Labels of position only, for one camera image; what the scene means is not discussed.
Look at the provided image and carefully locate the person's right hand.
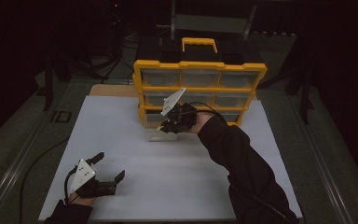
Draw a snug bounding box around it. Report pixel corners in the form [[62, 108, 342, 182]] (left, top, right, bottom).
[[188, 111, 216, 135]]

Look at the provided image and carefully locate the wooden board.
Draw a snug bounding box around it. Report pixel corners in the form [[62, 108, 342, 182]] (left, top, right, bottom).
[[89, 83, 141, 97]]

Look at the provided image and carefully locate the person's left hand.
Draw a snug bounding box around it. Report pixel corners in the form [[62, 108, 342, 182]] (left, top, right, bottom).
[[67, 191, 96, 207]]

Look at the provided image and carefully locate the left hand-held gripper cable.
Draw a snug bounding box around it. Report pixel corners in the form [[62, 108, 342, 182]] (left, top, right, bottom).
[[62, 165, 79, 205]]

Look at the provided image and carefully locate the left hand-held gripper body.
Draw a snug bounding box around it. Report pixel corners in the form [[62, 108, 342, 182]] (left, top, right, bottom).
[[69, 159, 118, 199]]

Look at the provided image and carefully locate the right hand-held gripper cable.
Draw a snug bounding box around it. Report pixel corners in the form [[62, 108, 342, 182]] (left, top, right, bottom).
[[186, 101, 228, 124]]

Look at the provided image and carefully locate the grey metal frame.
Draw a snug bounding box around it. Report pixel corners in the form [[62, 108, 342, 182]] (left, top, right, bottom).
[[169, 0, 258, 41]]

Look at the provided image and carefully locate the clear plastic drawer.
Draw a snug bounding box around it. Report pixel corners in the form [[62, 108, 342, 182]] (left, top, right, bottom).
[[145, 121, 179, 143]]

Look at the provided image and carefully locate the yellow and black drawer organizer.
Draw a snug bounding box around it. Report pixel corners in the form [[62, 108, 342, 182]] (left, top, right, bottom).
[[132, 35, 268, 129]]

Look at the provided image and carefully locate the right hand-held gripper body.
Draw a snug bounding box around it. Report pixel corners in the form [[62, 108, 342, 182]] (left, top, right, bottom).
[[159, 87, 199, 134]]

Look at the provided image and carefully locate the hand-held gripper cable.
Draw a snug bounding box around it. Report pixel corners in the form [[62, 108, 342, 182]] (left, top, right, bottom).
[[186, 101, 228, 124], [62, 165, 79, 205]]

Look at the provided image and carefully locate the dark tripod stand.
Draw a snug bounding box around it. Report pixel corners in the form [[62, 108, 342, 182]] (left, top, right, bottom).
[[83, 0, 134, 82]]

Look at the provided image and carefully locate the black floor cable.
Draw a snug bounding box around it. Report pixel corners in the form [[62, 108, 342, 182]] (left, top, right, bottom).
[[18, 136, 71, 224]]

